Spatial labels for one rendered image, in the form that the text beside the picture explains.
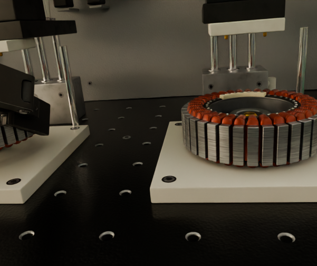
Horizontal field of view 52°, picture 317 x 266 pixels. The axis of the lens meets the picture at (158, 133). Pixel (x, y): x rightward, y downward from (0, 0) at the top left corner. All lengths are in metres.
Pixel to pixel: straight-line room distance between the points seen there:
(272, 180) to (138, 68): 0.35
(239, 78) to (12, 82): 0.25
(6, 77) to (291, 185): 0.19
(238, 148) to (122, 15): 0.35
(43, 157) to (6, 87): 0.10
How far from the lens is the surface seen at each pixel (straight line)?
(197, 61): 0.52
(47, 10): 0.45
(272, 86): 0.41
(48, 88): 0.43
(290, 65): 0.54
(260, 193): 0.22
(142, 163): 0.28
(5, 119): 0.25
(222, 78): 0.39
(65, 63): 0.36
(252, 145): 0.23
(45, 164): 0.28
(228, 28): 0.29
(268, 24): 0.29
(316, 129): 0.25
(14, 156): 0.32
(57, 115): 0.44
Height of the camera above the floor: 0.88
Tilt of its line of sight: 19 degrees down
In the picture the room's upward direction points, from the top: 5 degrees counter-clockwise
